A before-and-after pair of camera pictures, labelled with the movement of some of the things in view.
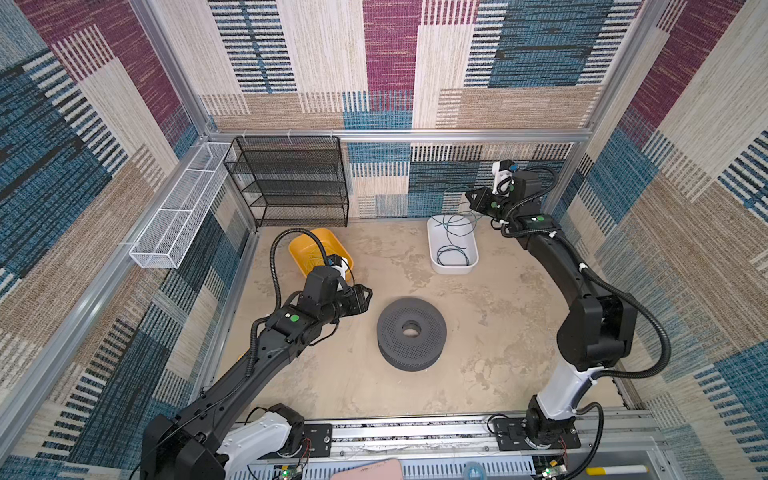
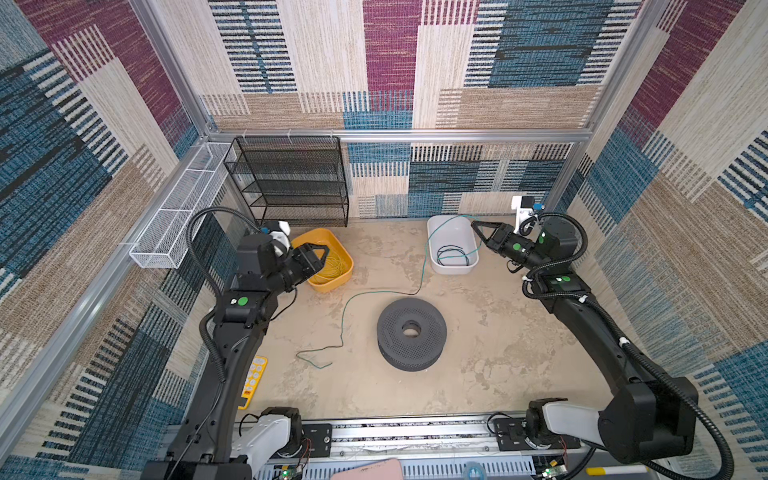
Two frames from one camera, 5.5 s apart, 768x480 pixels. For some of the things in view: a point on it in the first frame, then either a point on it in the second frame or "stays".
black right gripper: x=478 y=204 to x=498 y=237
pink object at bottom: x=384 y=470 stays
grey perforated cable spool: x=411 y=353 stays
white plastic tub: x=453 y=244 stays
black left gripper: x=357 y=303 to x=308 y=258
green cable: x=447 y=228 to x=380 y=292
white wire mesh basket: x=166 y=238 stays
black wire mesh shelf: x=291 y=181 stays
